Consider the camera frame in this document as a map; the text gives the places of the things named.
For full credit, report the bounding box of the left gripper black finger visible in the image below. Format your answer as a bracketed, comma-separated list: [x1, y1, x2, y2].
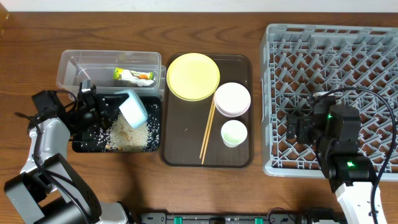
[96, 93, 129, 107]
[99, 110, 120, 129]

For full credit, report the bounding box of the light blue bowl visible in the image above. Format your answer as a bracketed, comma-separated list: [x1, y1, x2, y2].
[116, 90, 148, 129]

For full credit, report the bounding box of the green orange snack wrapper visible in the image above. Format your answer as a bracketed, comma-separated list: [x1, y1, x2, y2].
[113, 67, 155, 87]

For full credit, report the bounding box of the pale green cup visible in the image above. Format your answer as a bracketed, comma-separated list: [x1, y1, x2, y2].
[221, 120, 248, 147]

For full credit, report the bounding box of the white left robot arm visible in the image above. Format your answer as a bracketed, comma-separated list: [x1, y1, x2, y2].
[4, 90, 139, 223]

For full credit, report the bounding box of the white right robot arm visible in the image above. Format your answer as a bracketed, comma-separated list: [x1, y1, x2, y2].
[286, 105, 386, 223]

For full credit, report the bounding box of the grey dishwasher rack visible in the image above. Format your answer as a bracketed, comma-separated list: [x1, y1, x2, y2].
[259, 24, 397, 181]

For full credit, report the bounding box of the black rectangular tray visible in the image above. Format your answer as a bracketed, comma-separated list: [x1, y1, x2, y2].
[72, 96, 161, 152]

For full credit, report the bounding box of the spilled rice pile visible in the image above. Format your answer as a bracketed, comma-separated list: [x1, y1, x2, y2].
[106, 114, 149, 152]

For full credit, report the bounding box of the clear plastic bin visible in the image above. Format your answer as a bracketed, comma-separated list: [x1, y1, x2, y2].
[57, 50, 166, 99]

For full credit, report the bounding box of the brown serving tray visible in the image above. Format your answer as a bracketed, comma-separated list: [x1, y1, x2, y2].
[159, 54, 254, 169]

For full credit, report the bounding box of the pink bowl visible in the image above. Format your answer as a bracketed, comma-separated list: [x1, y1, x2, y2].
[214, 82, 251, 118]

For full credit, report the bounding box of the yellow plate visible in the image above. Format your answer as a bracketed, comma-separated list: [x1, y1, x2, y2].
[166, 53, 221, 101]

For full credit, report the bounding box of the right wooden chopstick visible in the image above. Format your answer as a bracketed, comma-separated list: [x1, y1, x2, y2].
[201, 99, 216, 166]

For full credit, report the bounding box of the wooden chopstick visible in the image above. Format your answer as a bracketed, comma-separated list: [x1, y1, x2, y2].
[201, 99, 216, 166]
[199, 96, 215, 159]

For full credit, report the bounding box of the left wooden chopstick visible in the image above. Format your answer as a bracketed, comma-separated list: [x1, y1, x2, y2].
[199, 96, 215, 159]

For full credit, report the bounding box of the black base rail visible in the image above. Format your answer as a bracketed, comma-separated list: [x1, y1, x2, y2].
[135, 207, 347, 224]

